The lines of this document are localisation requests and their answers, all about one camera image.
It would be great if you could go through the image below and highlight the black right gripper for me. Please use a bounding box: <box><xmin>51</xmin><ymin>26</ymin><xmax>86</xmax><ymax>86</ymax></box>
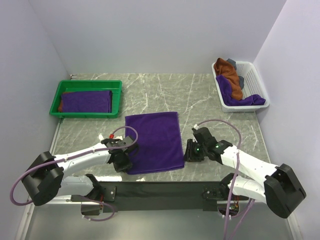
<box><xmin>182</xmin><ymin>138</ymin><xmax>208</xmax><ymax>163</ymax></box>

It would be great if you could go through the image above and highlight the green plastic tray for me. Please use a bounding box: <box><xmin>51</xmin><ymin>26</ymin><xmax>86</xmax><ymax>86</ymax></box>
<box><xmin>49</xmin><ymin>80</ymin><xmax>123</xmax><ymax>119</ymax></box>

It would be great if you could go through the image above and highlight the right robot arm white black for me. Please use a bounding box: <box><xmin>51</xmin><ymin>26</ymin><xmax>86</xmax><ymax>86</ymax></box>
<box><xmin>184</xmin><ymin>127</ymin><xmax>307</xmax><ymax>219</ymax></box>

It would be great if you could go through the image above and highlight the purple towel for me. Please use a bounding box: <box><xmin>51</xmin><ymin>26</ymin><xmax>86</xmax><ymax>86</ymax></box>
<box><xmin>216</xmin><ymin>74</ymin><xmax>266</xmax><ymax>107</ymax></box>
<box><xmin>125</xmin><ymin>111</ymin><xmax>185</xmax><ymax>175</ymax></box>
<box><xmin>60</xmin><ymin>90</ymin><xmax>113</xmax><ymax>113</ymax></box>

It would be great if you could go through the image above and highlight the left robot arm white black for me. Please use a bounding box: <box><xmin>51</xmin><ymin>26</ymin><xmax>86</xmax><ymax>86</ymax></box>
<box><xmin>21</xmin><ymin>136</ymin><xmax>138</xmax><ymax>206</ymax></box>

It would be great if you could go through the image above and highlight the black base bar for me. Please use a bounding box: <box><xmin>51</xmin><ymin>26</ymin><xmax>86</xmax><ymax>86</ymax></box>
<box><xmin>70</xmin><ymin>180</ymin><xmax>251</xmax><ymax>215</ymax></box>

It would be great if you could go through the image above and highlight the grey towel in basket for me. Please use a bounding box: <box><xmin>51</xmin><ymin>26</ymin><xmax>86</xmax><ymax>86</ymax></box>
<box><xmin>226</xmin><ymin>58</ymin><xmax>244</xmax><ymax>89</ymax></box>

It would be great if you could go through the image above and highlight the white plastic basket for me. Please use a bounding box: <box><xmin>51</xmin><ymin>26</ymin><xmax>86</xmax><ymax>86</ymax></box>
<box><xmin>211</xmin><ymin>61</ymin><xmax>270</xmax><ymax>113</ymax></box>

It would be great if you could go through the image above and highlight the brown towel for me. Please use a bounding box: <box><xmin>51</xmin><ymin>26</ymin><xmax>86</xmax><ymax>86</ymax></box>
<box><xmin>57</xmin><ymin>100</ymin><xmax>63</xmax><ymax>113</ymax></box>
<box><xmin>213</xmin><ymin>57</ymin><xmax>243</xmax><ymax>101</ymax></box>

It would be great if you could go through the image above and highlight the brown towel in basket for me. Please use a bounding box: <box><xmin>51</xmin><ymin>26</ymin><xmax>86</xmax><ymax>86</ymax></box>
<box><xmin>213</xmin><ymin>57</ymin><xmax>243</xmax><ymax>101</ymax></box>

